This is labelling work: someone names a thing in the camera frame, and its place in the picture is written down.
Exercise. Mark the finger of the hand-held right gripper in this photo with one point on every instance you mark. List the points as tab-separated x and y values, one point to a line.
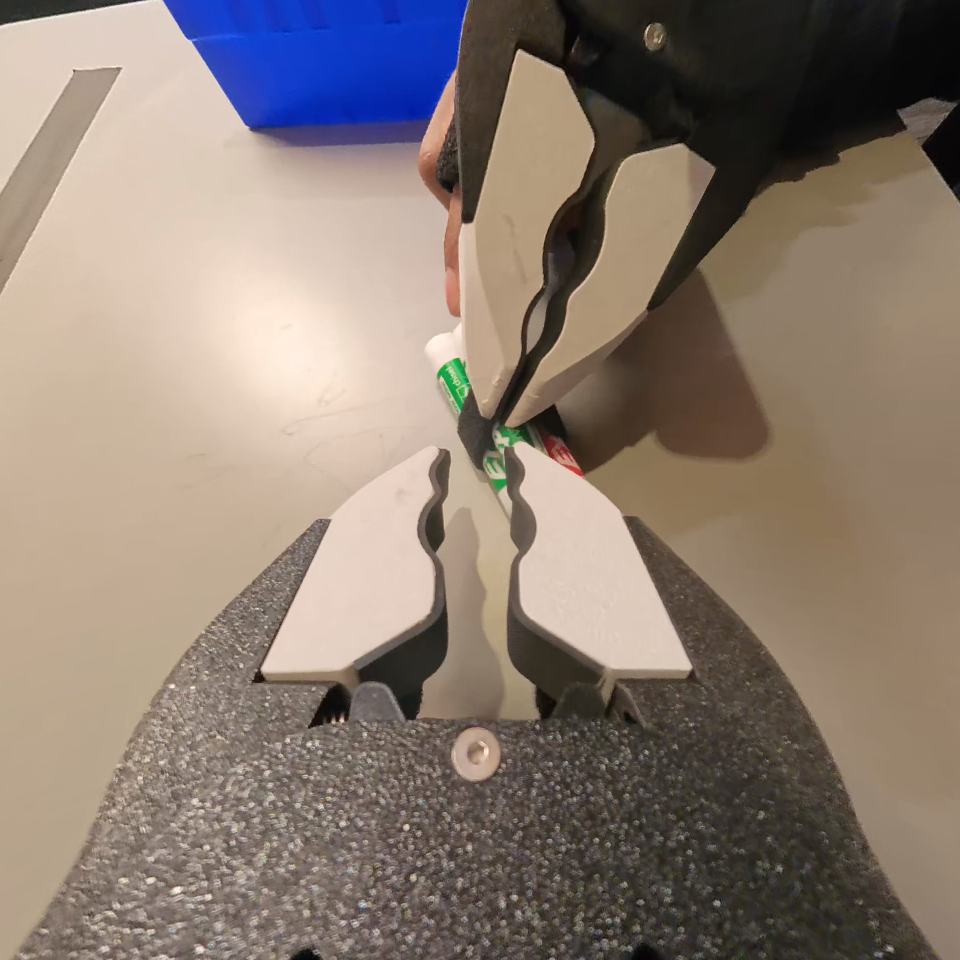
645	240
518	225

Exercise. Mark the red dry erase marker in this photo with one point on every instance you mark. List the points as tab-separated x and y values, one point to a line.
558	450

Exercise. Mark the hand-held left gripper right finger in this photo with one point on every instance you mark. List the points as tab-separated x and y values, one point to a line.
600	600

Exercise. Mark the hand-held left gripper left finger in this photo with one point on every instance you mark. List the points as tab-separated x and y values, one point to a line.
353	600

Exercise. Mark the blue plastic bin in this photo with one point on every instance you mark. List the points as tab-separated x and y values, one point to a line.
330	60

